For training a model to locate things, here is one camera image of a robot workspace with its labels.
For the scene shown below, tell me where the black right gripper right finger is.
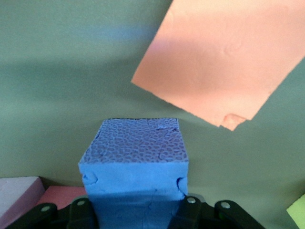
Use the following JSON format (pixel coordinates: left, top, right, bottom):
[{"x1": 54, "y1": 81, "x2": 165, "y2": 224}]
[{"x1": 170, "y1": 195, "x2": 211, "y2": 229}]

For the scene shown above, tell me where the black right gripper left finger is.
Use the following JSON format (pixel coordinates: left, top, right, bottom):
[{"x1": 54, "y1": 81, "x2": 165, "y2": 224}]
[{"x1": 66, "y1": 197, "x2": 99, "y2": 229}]

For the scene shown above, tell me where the red foam cube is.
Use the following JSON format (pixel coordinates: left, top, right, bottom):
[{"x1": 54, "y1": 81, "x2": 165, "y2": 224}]
[{"x1": 37, "y1": 186, "x2": 88, "y2": 212}]

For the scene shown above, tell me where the pink foam cube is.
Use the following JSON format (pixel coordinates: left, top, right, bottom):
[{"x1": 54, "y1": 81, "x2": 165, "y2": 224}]
[{"x1": 0, "y1": 176, "x2": 46, "y2": 229}]

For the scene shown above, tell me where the purple foam cube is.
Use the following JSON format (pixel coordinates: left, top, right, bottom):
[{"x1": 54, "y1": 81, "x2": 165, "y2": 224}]
[{"x1": 77, "y1": 118, "x2": 189, "y2": 229}]

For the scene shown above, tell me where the orange foam cube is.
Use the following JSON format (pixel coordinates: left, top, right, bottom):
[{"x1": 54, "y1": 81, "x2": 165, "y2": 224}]
[{"x1": 131, "y1": 0, "x2": 305, "y2": 131}]

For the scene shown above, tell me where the yellow foam cube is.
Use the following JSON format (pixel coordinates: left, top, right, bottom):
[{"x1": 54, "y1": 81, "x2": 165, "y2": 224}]
[{"x1": 285, "y1": 195, "x2": 305, "y2": 229}]

